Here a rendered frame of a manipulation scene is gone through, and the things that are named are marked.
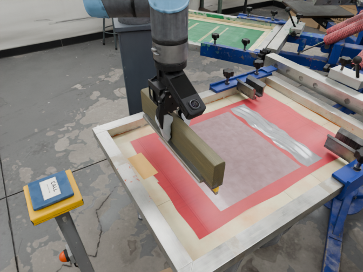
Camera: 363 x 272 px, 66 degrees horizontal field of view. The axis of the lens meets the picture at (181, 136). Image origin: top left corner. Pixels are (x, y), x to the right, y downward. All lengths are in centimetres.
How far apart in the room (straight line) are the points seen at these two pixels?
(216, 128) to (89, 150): 161
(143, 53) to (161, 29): 64
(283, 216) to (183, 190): 26
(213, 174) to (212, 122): 44
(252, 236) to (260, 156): 31
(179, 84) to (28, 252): 157
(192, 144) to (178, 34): 23
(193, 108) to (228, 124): 44
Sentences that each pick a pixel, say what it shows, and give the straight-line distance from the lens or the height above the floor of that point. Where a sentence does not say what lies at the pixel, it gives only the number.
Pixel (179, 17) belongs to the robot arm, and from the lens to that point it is 56.
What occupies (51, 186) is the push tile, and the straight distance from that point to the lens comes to 83.
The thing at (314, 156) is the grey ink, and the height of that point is 96.
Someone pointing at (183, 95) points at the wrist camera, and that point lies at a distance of 59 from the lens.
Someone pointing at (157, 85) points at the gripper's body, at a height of 123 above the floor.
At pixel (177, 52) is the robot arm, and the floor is 132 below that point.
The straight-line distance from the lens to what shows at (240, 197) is 77.
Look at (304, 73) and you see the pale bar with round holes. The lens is 124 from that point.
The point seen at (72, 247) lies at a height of 70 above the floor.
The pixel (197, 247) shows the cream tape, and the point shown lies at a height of 96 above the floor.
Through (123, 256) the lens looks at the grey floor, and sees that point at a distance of 177.
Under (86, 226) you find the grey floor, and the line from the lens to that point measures 193.
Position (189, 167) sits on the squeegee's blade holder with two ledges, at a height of 108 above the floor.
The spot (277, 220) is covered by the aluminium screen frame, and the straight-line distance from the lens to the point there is 70.
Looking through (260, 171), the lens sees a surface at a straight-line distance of 84.
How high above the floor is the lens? 155
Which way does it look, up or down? 39 degrees down
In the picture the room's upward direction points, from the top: straight up
